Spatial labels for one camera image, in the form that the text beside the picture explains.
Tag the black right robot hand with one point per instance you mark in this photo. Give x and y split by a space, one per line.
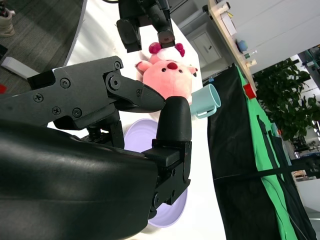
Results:
62 175

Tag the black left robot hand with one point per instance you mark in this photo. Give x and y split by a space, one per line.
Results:
130 27

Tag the pink plush doll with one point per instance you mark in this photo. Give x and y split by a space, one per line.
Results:
170 80

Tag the lavender plate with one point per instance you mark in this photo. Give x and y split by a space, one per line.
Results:
140 135

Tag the white cabinet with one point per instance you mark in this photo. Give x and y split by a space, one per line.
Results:
203 47

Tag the wooden desk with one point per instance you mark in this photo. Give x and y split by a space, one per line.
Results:
225 37

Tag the white carton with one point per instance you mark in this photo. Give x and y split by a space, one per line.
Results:
228 23

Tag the teal mug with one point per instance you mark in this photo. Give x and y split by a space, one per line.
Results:
205 100

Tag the blue round object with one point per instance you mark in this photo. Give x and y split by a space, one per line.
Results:
242 45

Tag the white flat box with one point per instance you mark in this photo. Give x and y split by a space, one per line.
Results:
17 66

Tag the beige sneaker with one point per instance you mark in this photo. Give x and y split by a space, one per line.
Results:
5 25

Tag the black backdrop cloth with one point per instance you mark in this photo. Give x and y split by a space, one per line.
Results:
232 150

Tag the green potted plant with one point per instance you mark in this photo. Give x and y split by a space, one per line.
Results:
282 100

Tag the green cloth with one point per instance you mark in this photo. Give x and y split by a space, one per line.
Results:
262 155

